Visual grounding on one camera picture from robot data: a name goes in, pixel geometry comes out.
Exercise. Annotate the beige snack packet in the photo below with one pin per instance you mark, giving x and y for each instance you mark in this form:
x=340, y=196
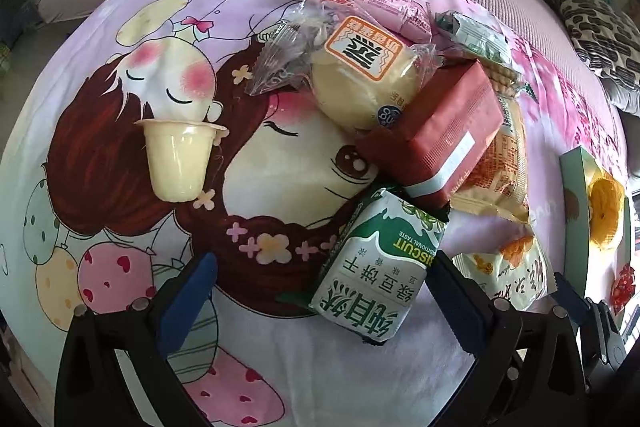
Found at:
x=505, y=162

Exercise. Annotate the grey pillow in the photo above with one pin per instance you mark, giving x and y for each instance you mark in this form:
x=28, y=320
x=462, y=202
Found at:
x=625, y=99

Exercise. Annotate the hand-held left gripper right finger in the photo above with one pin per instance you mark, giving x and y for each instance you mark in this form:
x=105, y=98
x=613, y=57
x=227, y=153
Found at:
x=452, y=302

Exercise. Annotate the green cardboard box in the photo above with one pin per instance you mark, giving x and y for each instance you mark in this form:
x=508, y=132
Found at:
x=575, y=187

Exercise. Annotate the black and white patterned pillow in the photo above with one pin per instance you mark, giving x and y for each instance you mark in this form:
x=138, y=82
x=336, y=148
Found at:
x=595, y=32

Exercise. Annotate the clear packet with yellow cake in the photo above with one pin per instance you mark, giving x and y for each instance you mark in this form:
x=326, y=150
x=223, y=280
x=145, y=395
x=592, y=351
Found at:
x=360, y=92

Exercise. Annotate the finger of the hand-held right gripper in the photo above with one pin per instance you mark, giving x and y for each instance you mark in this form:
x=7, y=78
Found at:
x=572, y=299

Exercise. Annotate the green and white biscuit packet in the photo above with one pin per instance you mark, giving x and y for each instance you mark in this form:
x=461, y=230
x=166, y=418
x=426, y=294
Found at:
x=365, y=277

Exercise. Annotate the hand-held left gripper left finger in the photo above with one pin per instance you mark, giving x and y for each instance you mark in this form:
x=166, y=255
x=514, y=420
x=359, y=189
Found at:
x=187, y=302

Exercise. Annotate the green and white snack packet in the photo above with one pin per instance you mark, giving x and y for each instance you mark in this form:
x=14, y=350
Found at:
x=475, y=34

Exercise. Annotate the red flowered snack packet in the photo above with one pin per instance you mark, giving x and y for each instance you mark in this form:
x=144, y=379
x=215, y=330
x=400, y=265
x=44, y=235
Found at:
x=622, y=287

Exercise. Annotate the yellow snack packet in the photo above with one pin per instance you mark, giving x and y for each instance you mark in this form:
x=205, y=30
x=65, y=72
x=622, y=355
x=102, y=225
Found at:
x=605, y=212

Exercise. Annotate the white packet with orange print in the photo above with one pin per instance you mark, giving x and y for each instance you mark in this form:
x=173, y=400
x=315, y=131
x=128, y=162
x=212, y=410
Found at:
x=505, y=267

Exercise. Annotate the printed blanket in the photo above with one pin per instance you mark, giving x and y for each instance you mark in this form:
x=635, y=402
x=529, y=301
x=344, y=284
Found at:
x=300, y=382

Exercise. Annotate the red wafer packet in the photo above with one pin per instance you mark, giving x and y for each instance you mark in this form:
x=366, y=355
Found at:
x=440, y=132

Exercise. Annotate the yellow pudding cup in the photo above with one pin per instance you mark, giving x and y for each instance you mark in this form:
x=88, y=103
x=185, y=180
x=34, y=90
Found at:
x=175, y=157

